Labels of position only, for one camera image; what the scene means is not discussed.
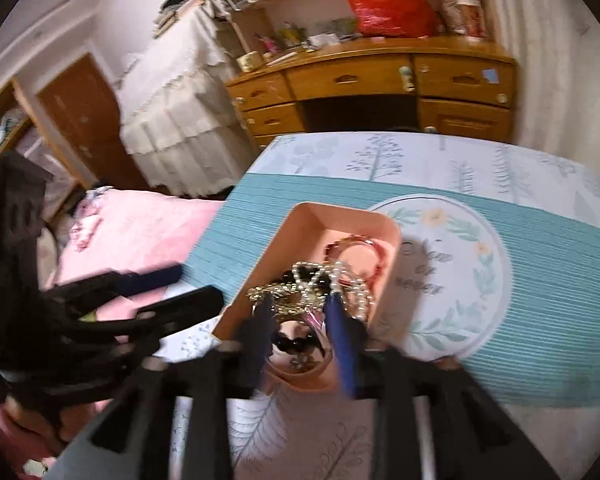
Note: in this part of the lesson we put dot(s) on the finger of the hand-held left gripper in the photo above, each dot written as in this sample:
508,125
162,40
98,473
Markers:
150,277
180,305

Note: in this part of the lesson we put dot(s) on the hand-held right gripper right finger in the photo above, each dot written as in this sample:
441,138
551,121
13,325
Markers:
342,342

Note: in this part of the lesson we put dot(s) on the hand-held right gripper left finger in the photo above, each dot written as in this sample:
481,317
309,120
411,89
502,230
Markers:
262,322

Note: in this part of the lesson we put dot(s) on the pink wrist watch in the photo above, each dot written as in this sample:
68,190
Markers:
292,332

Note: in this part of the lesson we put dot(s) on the pink plastic tray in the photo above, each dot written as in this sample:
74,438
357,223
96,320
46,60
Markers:
310,225

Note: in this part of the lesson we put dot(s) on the pink blanket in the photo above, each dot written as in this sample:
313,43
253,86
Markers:
145,230

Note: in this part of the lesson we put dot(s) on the pink floral cloth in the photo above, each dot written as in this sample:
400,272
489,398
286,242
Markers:
90,220

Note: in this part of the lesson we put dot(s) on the wooden shelf unit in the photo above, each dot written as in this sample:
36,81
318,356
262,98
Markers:
10,125

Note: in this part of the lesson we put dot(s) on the brown wooden door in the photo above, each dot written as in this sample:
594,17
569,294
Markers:
80,110

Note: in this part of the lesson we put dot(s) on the cream lace cover cloth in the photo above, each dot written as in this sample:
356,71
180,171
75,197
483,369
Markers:
180,110

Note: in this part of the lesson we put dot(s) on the tree print tablecloth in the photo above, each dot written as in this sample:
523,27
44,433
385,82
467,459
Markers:
530,285

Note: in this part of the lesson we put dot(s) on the cream mug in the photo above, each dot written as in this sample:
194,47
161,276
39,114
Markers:
248,61

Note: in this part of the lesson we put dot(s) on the wooden desk with hutch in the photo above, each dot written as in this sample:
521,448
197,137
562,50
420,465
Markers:
350,77

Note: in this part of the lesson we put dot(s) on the stack of books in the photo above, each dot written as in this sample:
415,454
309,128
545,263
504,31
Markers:
177,10

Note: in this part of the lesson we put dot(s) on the red plastic bag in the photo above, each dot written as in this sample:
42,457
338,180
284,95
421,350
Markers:
390,5

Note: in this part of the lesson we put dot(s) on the printed paper cup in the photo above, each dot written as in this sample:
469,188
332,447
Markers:
467,17

